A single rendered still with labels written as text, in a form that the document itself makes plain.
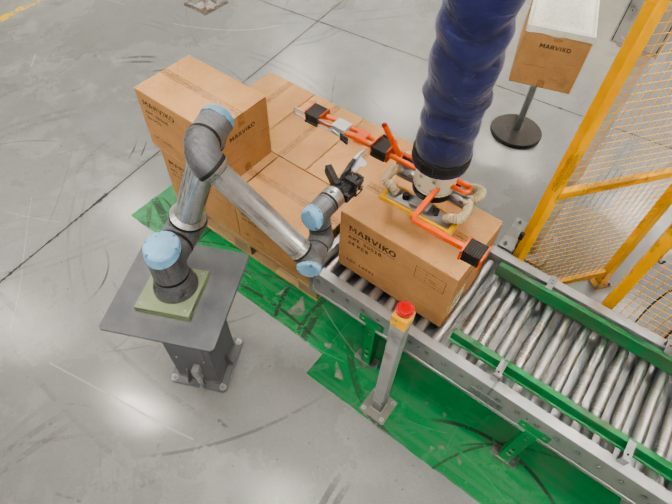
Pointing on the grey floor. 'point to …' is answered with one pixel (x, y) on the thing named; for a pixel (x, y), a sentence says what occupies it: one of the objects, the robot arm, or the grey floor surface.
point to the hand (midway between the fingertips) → (361, 163)
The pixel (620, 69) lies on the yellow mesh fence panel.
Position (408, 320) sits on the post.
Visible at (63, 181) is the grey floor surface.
